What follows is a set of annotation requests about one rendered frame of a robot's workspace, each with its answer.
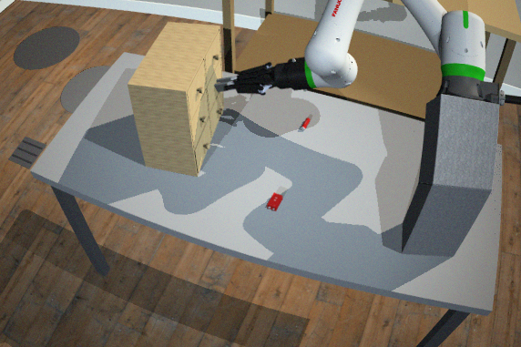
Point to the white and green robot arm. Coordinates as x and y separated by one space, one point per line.
461 50

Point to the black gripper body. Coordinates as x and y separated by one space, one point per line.
279 80

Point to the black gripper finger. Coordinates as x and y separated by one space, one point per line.
249 73
247 86

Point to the small wooden chest of drawers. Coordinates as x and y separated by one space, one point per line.
158 94

